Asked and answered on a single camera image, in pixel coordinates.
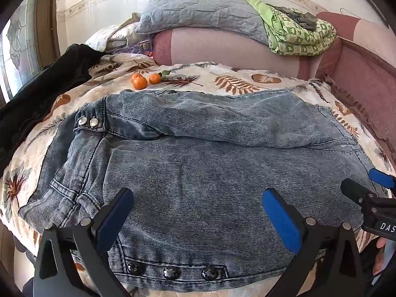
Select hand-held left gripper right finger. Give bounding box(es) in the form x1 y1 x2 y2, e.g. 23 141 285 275
262 187 364 297

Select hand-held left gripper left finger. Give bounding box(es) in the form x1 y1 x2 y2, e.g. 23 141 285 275
32 187 134 297

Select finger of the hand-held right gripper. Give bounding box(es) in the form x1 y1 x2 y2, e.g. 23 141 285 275
368 168 396 190
340 178 377 206

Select blue denim pants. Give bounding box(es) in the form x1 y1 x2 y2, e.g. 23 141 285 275
18 89 376 285

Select person's right hand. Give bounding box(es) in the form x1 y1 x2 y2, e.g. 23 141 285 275
372 237 394 277

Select pink padded headboard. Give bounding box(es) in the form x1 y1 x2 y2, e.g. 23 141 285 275
316 12 396 168

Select black garment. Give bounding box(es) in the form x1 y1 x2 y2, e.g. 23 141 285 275
0 43 107 174

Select leaf print blanket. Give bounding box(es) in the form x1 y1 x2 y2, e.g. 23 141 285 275
0 54 396 297

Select green patterned folded blanket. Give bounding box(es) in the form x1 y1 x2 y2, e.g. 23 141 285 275
244 0 337 57

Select purple packet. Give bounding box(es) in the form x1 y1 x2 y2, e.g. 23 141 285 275
111 40 154 57

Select dark grey cloth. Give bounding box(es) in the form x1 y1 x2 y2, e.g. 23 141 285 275
266 4 319 31

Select pink white cushion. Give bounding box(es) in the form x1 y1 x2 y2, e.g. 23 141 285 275
153 26 324 79

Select white crumpled quilt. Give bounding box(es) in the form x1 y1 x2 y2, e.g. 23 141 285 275
85 12 155 53

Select patterned glass window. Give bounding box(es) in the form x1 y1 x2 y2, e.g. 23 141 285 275
0 0 41 99

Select grey quilted pillow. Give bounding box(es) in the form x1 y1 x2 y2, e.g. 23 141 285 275
134 0 270 45

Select brown wooden frame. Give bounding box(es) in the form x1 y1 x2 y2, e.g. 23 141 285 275
34 0 61 72

